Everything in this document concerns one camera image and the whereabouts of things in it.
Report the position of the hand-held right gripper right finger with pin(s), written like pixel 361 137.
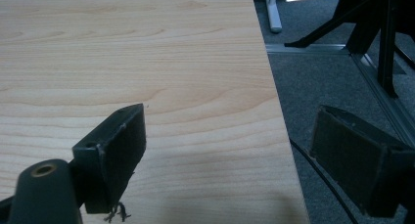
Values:
pixel 355 165

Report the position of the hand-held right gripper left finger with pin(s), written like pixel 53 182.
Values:
pixel 111 158

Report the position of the black tripod stand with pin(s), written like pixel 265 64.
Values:
pixel 368 25

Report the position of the white table leg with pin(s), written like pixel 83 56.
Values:
pixel 273 12

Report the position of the aluminium floor rail frame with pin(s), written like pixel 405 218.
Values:
pixel 381 87

